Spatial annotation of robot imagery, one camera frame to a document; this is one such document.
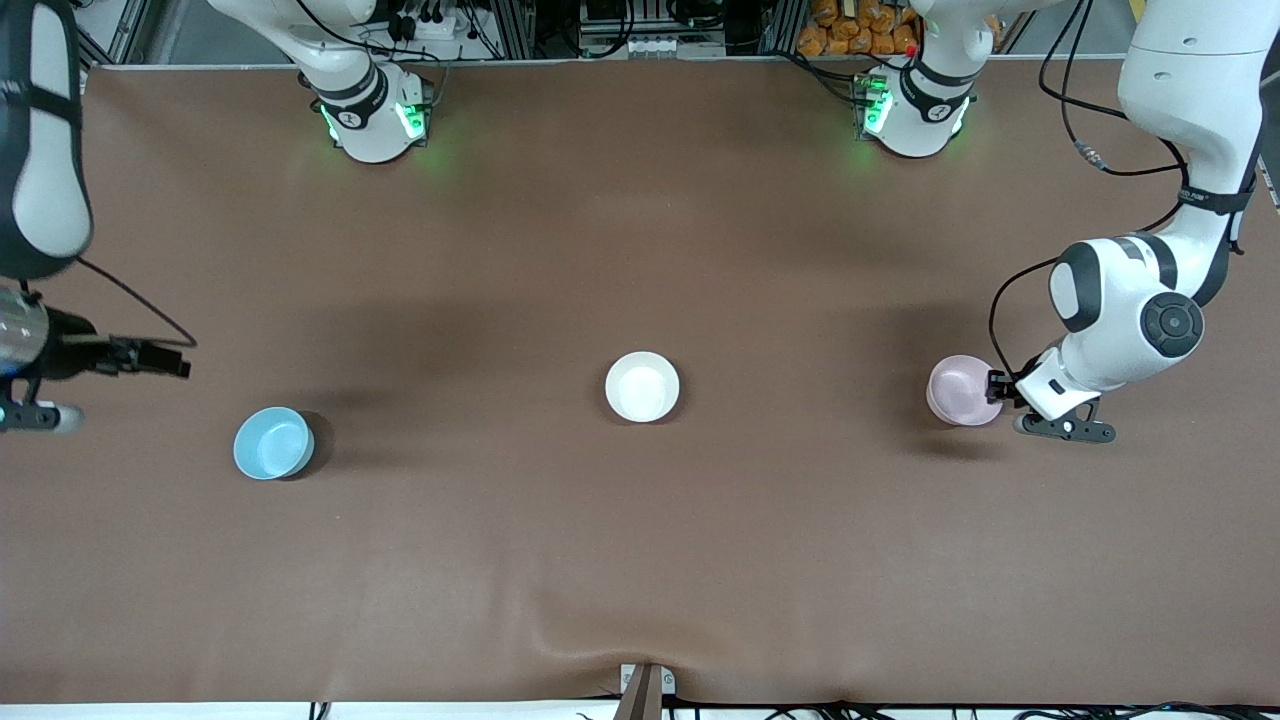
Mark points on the white power strip with plugs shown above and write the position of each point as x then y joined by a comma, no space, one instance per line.
430,30

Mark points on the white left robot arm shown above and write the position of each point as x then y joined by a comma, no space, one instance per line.
1110,310

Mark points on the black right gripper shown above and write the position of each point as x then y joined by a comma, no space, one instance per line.
68,345

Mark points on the pink bowl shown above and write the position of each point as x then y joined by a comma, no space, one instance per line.
958,392

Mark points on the white bowl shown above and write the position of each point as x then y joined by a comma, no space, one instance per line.
642,387

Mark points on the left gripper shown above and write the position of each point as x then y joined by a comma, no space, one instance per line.
999,386

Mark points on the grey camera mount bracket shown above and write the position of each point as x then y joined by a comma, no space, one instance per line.
645,690

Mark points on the brown table mat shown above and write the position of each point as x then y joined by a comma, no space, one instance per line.
640,560

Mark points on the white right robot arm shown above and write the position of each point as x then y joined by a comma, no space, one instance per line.
45,180

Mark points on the aluminium frame post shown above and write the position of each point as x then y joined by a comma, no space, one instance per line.
512,28

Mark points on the light blue bowl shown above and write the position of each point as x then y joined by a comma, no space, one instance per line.
272,444

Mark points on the orange snack bags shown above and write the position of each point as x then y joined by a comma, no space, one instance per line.
850,30

